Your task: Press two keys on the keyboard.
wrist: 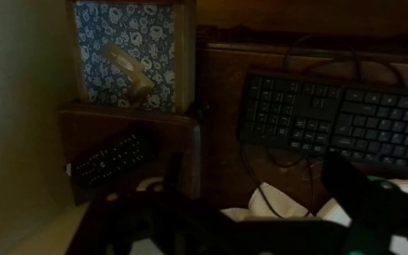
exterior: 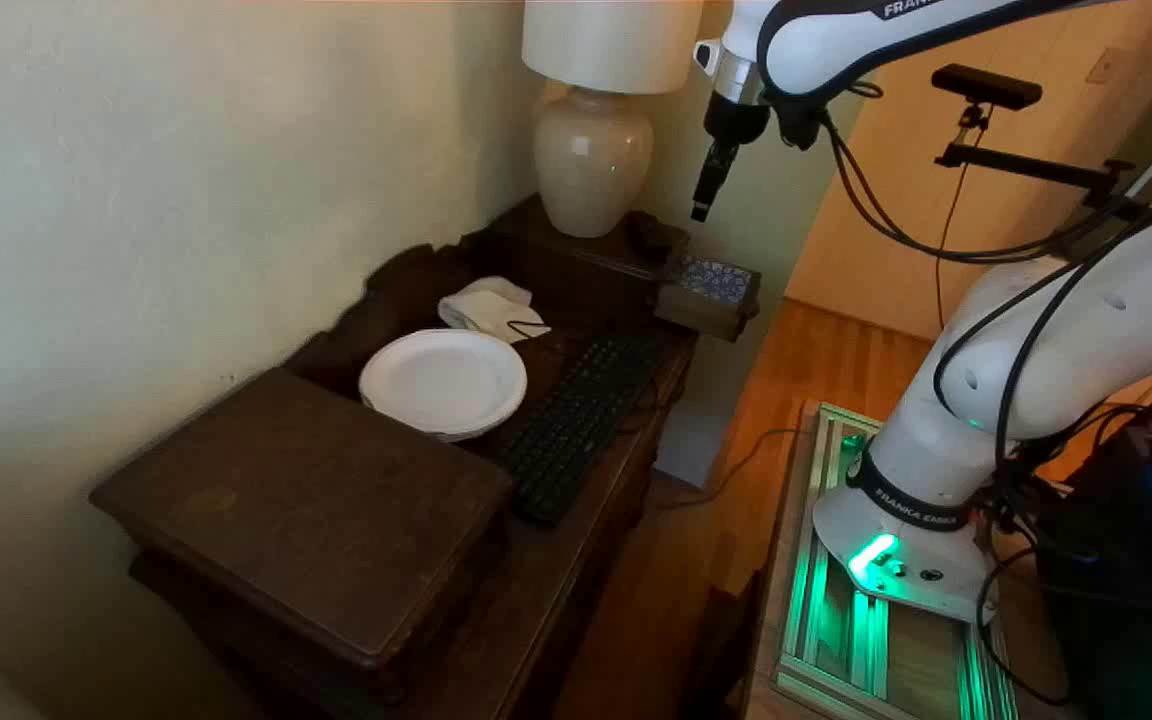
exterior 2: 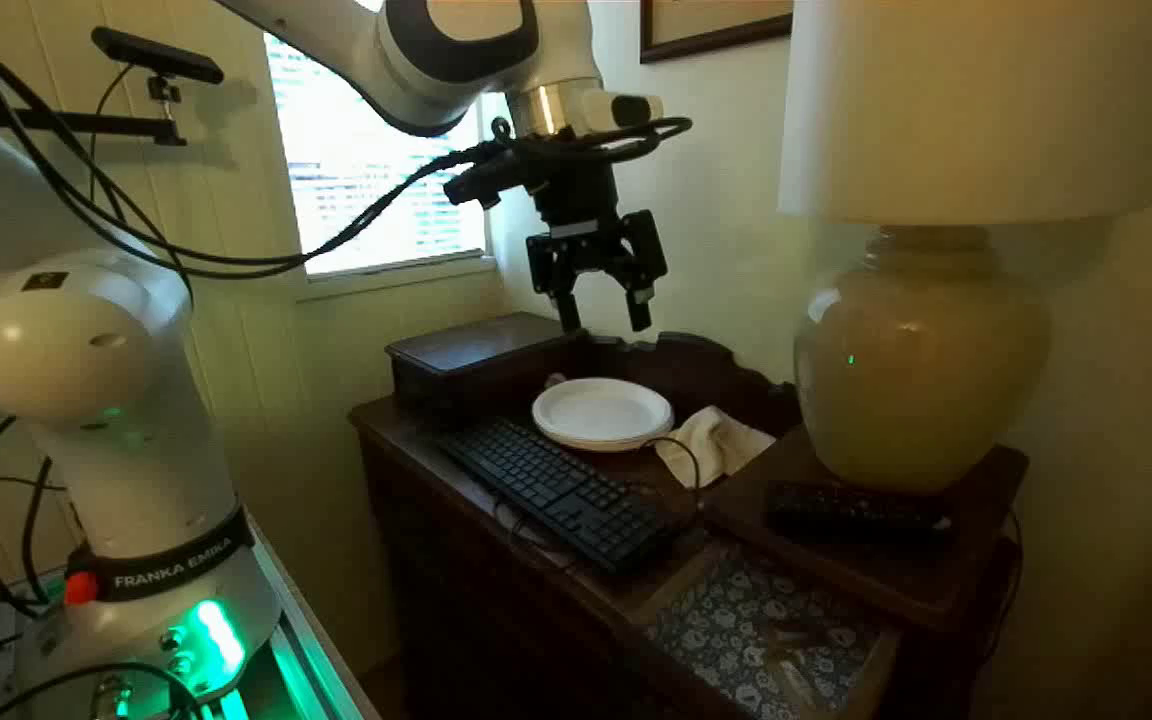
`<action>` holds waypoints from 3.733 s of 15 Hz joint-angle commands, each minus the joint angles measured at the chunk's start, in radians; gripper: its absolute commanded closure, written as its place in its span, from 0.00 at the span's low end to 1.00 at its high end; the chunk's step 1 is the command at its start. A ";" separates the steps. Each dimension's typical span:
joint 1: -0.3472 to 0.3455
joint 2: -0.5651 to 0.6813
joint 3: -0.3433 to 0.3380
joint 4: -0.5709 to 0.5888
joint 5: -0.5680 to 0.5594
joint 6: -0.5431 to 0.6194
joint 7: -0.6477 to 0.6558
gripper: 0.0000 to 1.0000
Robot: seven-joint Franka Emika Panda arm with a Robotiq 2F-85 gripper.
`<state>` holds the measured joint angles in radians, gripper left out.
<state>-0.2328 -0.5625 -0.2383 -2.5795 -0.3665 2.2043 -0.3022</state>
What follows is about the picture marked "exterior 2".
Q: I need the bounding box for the green lit robot base platform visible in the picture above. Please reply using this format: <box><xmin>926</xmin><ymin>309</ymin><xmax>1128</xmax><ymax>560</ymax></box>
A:
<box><xmin>0</xmin><ymin>523</ymin><xmax>384</xmax><ymax>720</ymax></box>

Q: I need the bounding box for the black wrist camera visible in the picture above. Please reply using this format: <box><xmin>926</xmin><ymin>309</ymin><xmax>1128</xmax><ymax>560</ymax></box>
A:
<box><xmin>439</xmin><ymin>130</ymin><xmax>542</xmax><ymax>212</ymax></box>

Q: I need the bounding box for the black remote control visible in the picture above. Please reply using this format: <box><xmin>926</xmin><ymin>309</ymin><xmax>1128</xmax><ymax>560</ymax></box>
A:
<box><xmin>760</xmin><ymin>474</ymin><xmax>963</xmax><ymax>545</ymax></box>

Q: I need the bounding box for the window with white blinds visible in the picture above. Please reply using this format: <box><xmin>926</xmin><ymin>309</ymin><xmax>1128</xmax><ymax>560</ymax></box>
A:
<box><xmin>259</xmin><ymin>29</ymin><xmax>496</xmax><ymax>284</ymax></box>

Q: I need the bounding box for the beige ceramic lamp base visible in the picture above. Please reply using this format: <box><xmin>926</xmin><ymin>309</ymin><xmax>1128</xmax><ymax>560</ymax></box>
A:
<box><xmin>790</xmin><ymin>221</ymin><xmax>1054</xmax><ymax>498</ymax></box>

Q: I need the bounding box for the dark wooden box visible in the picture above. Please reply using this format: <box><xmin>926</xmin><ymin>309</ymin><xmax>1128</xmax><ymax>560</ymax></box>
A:
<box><xmin>384</xmin><ymin>311</ymin><xmax>569</xmax><ymax>423</ymax></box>

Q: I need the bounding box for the white crumpled cloth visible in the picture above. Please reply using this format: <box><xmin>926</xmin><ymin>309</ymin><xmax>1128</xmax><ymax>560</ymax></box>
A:
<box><xmin>652</xmin><ymin>403</ymin><xmax>778</xmax><ymax>491</ymax></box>

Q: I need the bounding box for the dark framed picture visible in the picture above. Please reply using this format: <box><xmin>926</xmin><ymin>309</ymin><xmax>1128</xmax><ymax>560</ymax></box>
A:
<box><xmin>637</xmin><ymin>0</ymin><xmax>796</xmax><ymax>69</ymax></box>

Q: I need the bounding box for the open drawer with patterned lining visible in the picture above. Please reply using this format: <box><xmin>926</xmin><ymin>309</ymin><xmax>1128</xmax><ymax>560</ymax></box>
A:
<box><xmin>637</xmin><ymin>535</ymin><xmax>904</xmax><ymax>720</ymax></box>

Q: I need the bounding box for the white round plate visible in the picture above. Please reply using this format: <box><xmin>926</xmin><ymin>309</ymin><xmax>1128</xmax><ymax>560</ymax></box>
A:
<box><xmin>526</xmin><ymin>375</ymin><xmax>680</xmax><ymax>454</ymax></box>

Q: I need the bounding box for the black stereo camera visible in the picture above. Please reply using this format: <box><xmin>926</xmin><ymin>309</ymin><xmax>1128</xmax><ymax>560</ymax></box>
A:
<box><xmin>89</xmin><ymin>25</ymin><xmax>229</xmax><ymax>89</ymax></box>

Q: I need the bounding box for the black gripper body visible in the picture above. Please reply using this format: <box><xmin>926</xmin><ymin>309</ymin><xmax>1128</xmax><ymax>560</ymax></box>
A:
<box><xmin>521</xmin><ymin>130</ymin><xmax>671</xmax><ymax>299</ymax></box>

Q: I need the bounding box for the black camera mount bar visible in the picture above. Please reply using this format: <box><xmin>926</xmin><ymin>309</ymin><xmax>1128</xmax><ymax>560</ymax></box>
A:
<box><xmin>0</xmin><ymin>95</ymin><xmax>190</xmax><ymax>151</ymax></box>

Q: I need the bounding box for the white lamp shade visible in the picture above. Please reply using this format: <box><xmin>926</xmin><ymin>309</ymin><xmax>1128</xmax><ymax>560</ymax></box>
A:
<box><xmin>773</xmin><ymin>0</ymin><xmax>1152</xmax><ymax>228</ymax></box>

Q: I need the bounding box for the black computer keyboard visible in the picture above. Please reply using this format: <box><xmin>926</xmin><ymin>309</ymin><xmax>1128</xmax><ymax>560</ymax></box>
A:
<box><xmin>433</xmin><ymin>415</ymin><xmax>680</xmax><ymax>579</ymax></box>

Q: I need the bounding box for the dark wooden dresser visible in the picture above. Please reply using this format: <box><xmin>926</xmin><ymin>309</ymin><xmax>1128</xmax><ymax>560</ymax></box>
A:
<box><xmin>345</xmin><ymin>327</ymin><xmax>1035</xmax><ymax>720</ymax></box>

